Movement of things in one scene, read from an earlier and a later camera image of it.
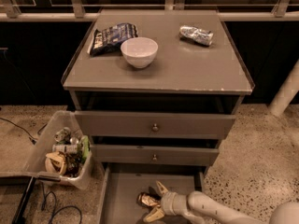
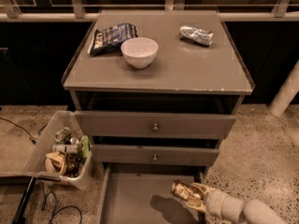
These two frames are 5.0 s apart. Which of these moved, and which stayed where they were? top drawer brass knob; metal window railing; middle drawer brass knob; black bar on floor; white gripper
Moved: white gripper
Stayed: middle drawer brass knob; top drawer brass knob; metal window railing; black bar on floor
